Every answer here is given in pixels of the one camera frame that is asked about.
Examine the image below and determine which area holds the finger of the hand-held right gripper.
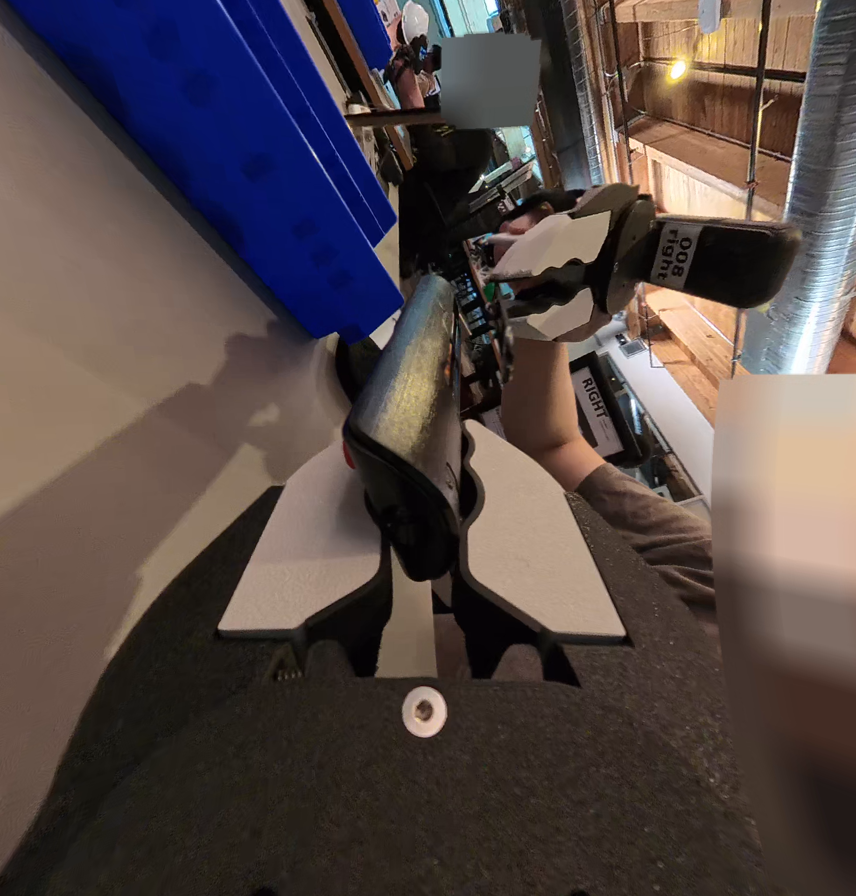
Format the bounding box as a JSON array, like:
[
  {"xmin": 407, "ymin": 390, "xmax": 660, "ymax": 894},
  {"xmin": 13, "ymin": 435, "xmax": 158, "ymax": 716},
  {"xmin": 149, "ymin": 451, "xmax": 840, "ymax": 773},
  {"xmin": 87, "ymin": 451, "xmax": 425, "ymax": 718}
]
[
  {"xmin": 494, "ymin": 210, "xmax": 614, "ymax": 282},
  {"xmin": 505, "ymin": 287, "xmax": 611, "ymax": 344}
]

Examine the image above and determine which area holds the black remote control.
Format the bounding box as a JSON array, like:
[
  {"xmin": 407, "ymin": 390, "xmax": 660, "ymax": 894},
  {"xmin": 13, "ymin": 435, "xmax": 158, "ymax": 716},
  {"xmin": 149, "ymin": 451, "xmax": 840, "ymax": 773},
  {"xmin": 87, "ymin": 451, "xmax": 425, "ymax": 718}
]
[{"xmin": 343, "ymin": 274, "xmax": 467, "ymax": 583}]

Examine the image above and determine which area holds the silver ventilation duct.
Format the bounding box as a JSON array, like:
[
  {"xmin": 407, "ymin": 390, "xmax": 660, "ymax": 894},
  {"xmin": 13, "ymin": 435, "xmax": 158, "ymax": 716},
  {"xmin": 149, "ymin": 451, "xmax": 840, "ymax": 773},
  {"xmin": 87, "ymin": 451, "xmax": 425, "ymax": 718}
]
[{"xmin": 743, "ymin": 0, "xmax": 856, "ymax": 375}]

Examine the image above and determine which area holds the blue plastic bin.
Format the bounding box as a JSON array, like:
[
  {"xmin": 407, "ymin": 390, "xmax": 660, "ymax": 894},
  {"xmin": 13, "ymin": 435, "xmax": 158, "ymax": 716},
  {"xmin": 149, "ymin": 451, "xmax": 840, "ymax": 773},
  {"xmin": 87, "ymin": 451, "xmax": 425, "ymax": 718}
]
[
  {"xmin": 337, "ymin": 0, "xmax": 394, "ymax": 65},
  {"xmin": 8, "ymin": 0, "xmax": 404, "ymax": 344}
]

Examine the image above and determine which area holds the black framed marker sign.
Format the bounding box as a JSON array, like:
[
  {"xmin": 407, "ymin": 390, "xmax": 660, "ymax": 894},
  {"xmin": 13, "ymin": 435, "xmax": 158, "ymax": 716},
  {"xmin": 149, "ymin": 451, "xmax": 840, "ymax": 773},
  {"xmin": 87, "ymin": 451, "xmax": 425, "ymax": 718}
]
[{"xmin": 568, "ymin": 350, "xmax": 646, "ymax": 463}]

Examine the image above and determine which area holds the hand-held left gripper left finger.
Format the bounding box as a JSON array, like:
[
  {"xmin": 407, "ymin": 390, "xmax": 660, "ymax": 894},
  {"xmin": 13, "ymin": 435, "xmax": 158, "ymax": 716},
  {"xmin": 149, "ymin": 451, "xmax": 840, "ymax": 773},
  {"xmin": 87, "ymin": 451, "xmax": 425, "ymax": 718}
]
[{"xmin": 218, "ymin": 448, "xmax": 390, "ymax": 639}]

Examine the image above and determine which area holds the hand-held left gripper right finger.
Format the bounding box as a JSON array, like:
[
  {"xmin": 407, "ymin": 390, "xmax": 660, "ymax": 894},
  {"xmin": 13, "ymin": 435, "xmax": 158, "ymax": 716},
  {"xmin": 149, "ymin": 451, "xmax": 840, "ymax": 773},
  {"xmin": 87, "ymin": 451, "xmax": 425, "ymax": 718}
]
[{"xmin": 458, "ymin": 420, "xmax": 628, "ymax": 646}]

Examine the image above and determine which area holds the person's right hand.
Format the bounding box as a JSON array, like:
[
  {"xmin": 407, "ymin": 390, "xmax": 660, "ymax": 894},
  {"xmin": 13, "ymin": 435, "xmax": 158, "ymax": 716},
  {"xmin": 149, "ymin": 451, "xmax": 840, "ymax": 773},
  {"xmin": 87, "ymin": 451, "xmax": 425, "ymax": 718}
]
[{"xmin": 499, "ymin": 210, "xmax": 544, "ymax": 246}]

